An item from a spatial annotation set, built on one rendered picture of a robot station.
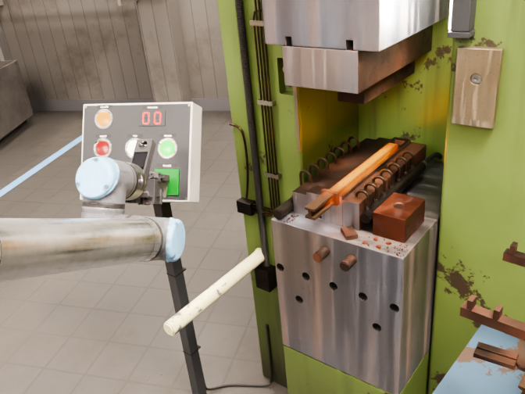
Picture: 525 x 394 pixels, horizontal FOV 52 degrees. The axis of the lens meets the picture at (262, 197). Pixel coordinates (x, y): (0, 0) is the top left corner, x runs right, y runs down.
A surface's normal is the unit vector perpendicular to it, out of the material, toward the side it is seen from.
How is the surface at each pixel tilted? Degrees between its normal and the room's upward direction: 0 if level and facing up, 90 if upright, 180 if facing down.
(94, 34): 90
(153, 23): 90
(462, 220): 90
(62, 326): 0
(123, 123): 60
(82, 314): 0
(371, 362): 90
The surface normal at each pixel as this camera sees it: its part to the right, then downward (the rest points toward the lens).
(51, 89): -0.26, 0.47
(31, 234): 0.82, -0.52
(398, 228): -0.60, 0.42
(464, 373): -0.09, -0.88
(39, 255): 0.94, 0.18
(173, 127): -0.23, -0.04
